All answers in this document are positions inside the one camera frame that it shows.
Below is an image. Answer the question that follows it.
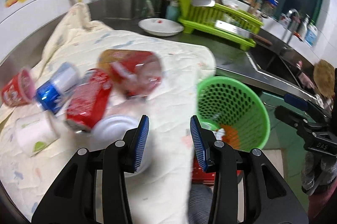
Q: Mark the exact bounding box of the green cabinet door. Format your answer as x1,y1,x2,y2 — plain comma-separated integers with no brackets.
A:
259,92,312,210

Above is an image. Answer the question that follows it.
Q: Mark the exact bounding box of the blue detergent bottle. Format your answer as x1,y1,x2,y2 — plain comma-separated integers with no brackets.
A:
304,21,318,47

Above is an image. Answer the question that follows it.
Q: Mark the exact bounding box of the red cola can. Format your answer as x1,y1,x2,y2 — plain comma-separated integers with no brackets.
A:
65,68,113,132

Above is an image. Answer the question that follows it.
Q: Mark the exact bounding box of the chrome sink faucet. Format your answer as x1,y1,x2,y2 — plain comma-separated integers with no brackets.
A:
282,9,300,44

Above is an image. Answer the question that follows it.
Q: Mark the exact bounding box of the cleaver with wooden handle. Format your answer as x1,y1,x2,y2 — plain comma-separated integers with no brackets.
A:
214,20,273,46

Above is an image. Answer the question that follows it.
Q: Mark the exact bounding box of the red printed paper cup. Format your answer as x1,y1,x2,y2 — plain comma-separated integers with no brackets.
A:
1,67,35,107

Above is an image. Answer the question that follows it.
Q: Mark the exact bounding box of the white yogurt cup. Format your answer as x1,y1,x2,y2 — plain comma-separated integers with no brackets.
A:
14,111,59,157

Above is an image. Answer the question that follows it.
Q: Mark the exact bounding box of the green utensil jar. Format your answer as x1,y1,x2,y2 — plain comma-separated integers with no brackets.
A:
139,0,162,18

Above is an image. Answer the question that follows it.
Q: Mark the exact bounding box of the red plastic stool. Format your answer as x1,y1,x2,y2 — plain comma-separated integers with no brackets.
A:
191,156,243,184

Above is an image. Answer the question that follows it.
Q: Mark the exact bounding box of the green plastic mesh basket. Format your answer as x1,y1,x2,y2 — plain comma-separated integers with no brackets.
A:
197,76,270,151

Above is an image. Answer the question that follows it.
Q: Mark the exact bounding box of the white ceramic plate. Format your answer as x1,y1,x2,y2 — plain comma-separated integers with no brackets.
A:
138,18,184,37

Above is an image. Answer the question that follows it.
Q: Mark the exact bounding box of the teal soap bottle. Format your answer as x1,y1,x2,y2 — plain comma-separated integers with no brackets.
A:
165,1,180,22

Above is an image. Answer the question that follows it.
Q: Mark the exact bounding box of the clear tea bottle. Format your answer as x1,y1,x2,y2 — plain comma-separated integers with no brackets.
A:
97,49,162,97

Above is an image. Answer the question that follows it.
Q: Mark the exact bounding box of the white soap pump bottle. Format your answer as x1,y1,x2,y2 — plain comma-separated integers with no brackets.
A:
297,14,310,41

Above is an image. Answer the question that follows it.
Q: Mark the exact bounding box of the grey gloved hand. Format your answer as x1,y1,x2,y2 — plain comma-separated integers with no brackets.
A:
301,151,336,196

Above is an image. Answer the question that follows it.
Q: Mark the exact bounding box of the brown round scrubber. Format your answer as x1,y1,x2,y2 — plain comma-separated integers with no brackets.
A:
314,59,335,98

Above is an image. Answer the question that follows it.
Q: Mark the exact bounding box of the orange wafer snack wrapper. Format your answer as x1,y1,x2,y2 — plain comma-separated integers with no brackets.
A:
221,125,241,150

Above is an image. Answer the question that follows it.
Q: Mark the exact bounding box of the white plastic lid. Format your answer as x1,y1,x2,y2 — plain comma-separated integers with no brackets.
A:
87,115,154,178

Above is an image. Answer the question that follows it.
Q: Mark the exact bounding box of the blue white drink can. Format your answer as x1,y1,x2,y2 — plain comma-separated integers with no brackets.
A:
35,62,80,114

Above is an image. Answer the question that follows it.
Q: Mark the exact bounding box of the green dish rack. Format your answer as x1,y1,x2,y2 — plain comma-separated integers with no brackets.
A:
178,0,263,51

